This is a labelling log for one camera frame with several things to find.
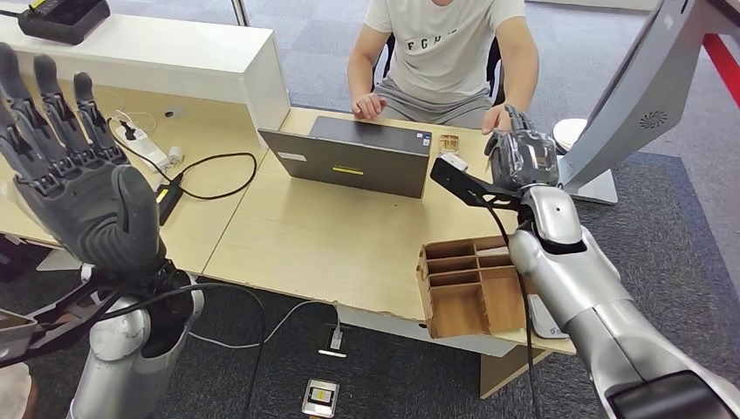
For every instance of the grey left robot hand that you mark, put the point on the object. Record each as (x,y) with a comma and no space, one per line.
(92,214)

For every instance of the person's right hand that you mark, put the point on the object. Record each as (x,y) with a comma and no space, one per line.
(370,107)

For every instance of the person's left hand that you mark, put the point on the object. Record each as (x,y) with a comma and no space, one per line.
(494,120)

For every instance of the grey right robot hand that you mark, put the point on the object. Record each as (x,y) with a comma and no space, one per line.
(529,159)

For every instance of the person's right forearm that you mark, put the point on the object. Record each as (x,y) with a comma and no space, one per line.
(359,81)

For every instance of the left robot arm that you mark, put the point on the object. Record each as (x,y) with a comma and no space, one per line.
(121,347)

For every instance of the person's left forearm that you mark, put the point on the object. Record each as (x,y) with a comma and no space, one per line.
(520,87)

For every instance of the person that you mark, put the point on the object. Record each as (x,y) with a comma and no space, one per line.
(445,63)

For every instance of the white room key card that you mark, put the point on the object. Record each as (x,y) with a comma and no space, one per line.
(494,252)

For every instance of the black chair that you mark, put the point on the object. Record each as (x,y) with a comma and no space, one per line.
(494,75)

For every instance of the white round base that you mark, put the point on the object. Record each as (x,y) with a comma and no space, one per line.
(569,134)

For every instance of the dark grey laptop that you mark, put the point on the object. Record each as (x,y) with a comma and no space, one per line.
(358,159)

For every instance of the black laptop power brick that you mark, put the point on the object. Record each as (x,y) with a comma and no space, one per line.
(170,196)

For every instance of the white power strip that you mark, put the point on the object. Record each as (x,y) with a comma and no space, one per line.
(147,151)

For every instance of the black plug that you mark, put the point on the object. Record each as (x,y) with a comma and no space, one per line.
(128,133)

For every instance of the white plug adapter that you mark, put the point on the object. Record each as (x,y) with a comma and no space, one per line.
(175,155)

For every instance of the grey kiosk display stand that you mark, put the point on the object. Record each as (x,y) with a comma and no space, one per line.
(636,87)

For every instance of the wooden compartment organizer box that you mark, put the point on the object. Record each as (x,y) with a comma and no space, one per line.
(462,306)

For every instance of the white counter partition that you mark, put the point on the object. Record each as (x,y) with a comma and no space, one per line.
(144,58)

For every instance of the black charger device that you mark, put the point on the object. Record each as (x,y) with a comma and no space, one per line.
(63,20)

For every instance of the red beam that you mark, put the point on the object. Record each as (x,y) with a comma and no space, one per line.
(722,66)

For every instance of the white floor plug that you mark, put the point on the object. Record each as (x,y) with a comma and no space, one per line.
(336,338)

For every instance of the silver floor socket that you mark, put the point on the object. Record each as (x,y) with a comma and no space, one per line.
(320,398)

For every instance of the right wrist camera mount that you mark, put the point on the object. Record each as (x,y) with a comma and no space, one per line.
(462,182)

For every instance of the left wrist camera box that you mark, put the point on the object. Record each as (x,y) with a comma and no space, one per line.
(14,335)

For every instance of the metal post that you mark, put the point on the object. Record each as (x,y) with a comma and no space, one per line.
(239,11)

